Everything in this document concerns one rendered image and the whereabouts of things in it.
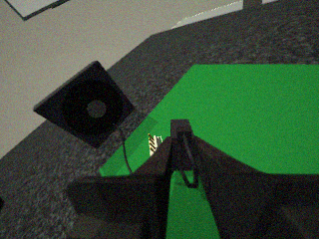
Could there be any green circuit board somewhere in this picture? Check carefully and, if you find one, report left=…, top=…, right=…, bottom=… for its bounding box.
left=124, top=64, right=319, bottom=239

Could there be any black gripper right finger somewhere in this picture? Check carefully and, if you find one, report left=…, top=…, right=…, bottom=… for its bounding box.
left=193, top=135, right=319, bottom=239

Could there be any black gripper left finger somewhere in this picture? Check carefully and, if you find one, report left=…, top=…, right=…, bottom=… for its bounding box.
left=66, top=136, right=172, bottom=239

